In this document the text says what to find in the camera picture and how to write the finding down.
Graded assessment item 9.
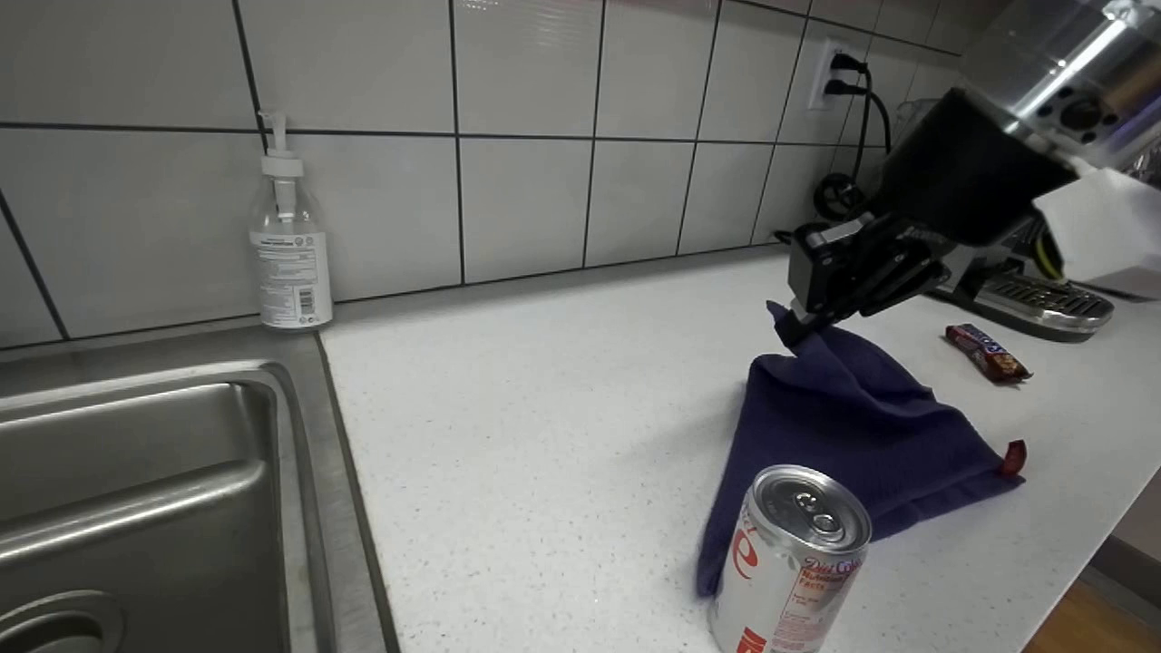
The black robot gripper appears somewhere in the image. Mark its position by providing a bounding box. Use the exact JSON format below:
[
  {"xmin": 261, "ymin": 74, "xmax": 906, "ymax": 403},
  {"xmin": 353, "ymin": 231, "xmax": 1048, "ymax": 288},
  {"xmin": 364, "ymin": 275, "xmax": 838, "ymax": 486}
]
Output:
[{"xmin": 784, "ymin": 213, "xmax": 949, "ymax": 346}]

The dark blue towel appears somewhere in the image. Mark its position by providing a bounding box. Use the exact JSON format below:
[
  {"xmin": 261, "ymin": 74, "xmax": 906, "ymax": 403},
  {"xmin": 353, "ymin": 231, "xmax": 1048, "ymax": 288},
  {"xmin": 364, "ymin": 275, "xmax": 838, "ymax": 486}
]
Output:
[{"xmin": 692, "ymin": 328, "xmax": 1027, "ymax": 599}]

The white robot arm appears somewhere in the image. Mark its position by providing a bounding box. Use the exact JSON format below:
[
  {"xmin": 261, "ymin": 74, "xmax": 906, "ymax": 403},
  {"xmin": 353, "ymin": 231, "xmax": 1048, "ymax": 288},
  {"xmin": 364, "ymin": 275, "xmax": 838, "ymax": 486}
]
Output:
[{"xmin": 775, "ymin": 0, "xmax": 1161, "ymax": 346}]

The brown candy bar wrapper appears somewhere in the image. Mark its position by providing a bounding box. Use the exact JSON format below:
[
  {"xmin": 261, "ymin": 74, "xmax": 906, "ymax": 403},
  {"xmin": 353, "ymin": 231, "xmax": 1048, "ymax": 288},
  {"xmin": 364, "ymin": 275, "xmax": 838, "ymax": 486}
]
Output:
[{"xmin": 944, "ymin": 324, "xmax": 1031, "ymax": 386}]

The silver soda can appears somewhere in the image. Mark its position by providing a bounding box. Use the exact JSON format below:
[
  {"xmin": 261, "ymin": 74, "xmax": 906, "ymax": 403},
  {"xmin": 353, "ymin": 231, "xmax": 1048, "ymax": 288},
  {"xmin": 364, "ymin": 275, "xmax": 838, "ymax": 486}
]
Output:
[{"xmin": 709, "ymin": 466, "xmax": 871, "ymax": 653}]

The stainless espresso machine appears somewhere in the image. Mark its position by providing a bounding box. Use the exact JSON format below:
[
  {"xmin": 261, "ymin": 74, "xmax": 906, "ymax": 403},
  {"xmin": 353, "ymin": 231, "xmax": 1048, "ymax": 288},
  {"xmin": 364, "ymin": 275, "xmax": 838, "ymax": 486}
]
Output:
[{"xmin": 937, "ymin": 69, "xmax": 1161, "ymax": 346}]

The clear soap pump bottle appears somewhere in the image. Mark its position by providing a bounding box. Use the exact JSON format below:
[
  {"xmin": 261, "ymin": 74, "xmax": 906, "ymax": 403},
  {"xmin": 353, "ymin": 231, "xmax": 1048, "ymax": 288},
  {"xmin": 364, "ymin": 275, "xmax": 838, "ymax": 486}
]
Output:
[{"xmin": 251, "ymin": 113, "xmax": 334, "ymax": 329}]

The stainless steel sink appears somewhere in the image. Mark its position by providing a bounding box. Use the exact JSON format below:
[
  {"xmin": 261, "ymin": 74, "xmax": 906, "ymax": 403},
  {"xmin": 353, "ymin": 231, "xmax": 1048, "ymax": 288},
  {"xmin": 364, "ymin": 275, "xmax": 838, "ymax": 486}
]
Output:
[{"xmin": 0, "ymin": 328, "xmax": 404, "ymax": 653}]

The black power cable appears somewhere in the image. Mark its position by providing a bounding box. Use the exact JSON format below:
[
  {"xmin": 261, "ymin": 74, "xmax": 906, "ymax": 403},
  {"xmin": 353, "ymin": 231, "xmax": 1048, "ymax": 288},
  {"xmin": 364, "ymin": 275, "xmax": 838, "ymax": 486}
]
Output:
[{"xmin": 773, "ymin": 46, "xmax": 898, "ymax": 255}]

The white wall outlet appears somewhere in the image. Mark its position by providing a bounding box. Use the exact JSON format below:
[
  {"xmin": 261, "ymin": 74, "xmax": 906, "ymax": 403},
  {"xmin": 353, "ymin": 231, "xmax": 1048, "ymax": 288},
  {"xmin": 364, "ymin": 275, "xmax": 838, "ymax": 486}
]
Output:
[{"xmin": 810, "ymin": 40, "xmax": 867, "ymax": 110}]

